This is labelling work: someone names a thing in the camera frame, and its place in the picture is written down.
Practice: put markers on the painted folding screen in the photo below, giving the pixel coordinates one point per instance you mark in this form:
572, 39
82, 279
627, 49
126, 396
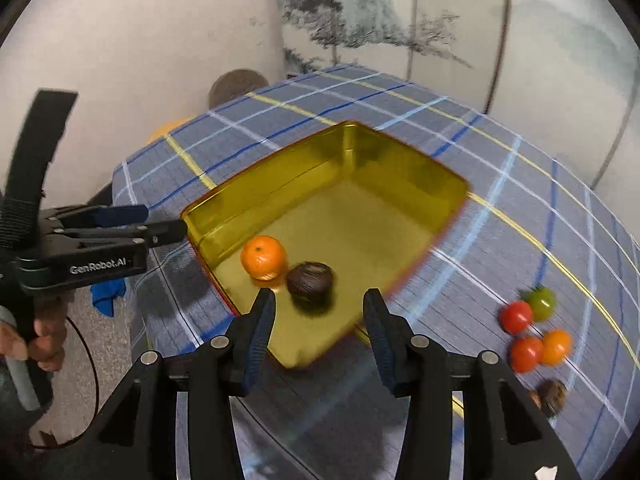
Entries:
375, 10

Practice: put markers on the green tomato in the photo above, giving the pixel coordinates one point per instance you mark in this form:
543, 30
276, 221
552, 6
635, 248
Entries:
543, 302

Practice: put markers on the red tomato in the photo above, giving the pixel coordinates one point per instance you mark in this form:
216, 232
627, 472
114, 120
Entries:
516, 317
525, 354

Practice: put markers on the blue plaid tablecloth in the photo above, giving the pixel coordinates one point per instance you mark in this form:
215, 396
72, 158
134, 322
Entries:
500, 210

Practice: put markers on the person's left hand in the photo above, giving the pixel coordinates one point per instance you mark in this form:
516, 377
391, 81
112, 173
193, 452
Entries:
47, 332

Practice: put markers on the dark brown round fruit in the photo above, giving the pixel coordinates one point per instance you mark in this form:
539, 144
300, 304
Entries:
550, 396
310, 282

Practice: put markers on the gold and red tin box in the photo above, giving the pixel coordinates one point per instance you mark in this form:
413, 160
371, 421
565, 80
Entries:
350, 220

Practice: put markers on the orange mandarin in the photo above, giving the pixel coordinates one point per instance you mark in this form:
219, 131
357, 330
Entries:
263, 257
556, 347

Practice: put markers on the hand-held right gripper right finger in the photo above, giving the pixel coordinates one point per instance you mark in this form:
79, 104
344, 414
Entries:
381, 345

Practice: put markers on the blue cloth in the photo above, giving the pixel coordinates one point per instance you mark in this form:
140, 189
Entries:
107, 294

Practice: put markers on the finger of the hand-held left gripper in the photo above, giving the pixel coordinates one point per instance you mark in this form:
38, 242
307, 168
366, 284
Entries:
115, 214
165, 234

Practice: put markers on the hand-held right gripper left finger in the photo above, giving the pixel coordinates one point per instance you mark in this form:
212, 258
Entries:
260, 342

